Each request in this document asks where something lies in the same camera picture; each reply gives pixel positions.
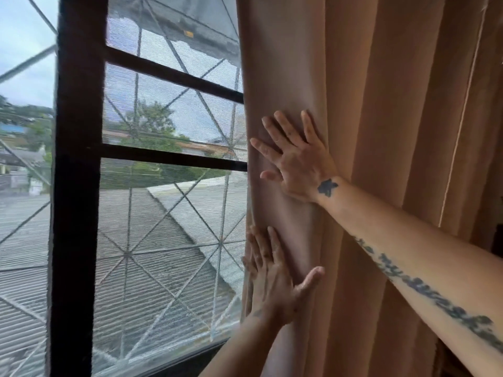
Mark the person's left forearm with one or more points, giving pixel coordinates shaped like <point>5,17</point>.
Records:
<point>239,345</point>

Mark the mesh insect screen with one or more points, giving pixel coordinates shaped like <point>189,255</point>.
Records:
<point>157,239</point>

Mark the green tree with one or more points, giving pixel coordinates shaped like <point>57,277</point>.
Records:
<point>151,121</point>

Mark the person's right hand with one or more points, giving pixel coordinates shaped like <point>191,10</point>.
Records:
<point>302,168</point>

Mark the person's right middle finger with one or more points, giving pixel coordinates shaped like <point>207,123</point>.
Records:
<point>273,133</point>

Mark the person's left middle finger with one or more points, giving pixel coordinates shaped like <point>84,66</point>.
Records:
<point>260,245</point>

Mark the beige fabric curtain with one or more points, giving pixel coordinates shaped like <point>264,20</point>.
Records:
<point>385,113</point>

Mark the person's left little finger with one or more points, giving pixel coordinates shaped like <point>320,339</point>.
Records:
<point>246,265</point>

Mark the person's right thumb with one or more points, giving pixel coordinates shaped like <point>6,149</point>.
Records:
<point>271,175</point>

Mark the person's left thumb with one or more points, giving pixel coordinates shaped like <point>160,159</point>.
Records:
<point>310,280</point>

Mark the grey metal window grille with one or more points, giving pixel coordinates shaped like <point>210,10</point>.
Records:
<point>23,215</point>

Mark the person's right little finger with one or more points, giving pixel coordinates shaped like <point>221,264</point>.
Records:
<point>311,127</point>

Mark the dark wooden window frame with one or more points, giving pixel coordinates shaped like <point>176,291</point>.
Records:
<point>76,192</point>

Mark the grey corrugated roof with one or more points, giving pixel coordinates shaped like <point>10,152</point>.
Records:
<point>149,270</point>

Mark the person's left hand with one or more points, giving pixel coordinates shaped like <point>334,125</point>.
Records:
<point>273,290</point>

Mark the person's right forearm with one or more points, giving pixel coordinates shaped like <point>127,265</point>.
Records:
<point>412,263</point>

